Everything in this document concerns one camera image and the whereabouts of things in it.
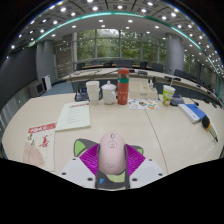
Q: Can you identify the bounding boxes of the dark office chairs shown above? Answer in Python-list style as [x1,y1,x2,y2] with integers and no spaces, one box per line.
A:
[76,59,214,88]

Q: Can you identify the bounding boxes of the white paper document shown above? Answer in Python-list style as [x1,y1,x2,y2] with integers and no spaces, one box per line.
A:
[55,101,92,132]

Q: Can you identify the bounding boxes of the red thermos bottle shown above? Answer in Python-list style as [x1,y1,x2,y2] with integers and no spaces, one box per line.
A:
[117,67,130,106]

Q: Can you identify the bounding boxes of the printed paper cup with straw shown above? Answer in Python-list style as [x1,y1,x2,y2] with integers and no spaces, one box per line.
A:
[162,78,176,107]

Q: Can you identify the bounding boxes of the blue notebook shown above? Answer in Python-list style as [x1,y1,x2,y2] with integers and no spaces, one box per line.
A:
[186,103,208,121]

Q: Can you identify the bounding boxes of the pink computer mouse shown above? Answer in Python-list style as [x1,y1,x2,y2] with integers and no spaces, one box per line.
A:
[98,132,127,175]

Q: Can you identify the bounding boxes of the white upright board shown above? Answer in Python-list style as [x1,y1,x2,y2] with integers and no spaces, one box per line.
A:
[42,74,53,92]

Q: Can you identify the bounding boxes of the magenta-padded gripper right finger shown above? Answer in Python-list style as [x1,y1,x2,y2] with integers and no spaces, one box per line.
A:
[124,143,166,190]

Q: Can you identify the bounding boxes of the ceiling lights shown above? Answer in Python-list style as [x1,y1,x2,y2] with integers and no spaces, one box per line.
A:
[9,0,224,76]

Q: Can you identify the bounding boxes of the white lidded ceramic mug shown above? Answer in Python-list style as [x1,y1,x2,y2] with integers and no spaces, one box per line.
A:
[100,80,118,106]

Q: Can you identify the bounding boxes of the cat-face mouse pad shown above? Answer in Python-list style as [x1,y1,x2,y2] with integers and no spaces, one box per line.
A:
[73,138,145,190]

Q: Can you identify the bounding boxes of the handheld microphone with orange ring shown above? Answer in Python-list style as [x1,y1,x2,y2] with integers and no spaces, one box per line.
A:
[201,115,219,143]

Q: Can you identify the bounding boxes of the red-printed leaflet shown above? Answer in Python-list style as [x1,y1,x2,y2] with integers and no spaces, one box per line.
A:
[22,122,57,172]

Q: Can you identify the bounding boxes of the beige cardboard box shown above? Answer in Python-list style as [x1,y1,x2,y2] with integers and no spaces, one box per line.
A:
[128,77,158,100]

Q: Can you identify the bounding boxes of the grey box-shaped device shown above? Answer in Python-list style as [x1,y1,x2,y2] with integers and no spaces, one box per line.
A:
[28,81,46,98]

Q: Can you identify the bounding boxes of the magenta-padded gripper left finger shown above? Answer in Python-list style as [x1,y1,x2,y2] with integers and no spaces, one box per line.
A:
[58,143,101,190]

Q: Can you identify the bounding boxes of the long curved conference desk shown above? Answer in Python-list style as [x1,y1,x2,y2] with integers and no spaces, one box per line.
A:
[61,67,221,104]

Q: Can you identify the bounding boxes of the stacked white paper cups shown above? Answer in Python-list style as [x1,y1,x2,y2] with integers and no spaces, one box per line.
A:
[85,80,101,106]

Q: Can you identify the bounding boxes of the colourful sticker sheet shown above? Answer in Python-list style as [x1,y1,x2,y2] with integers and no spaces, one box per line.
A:
[127,98,160,111]

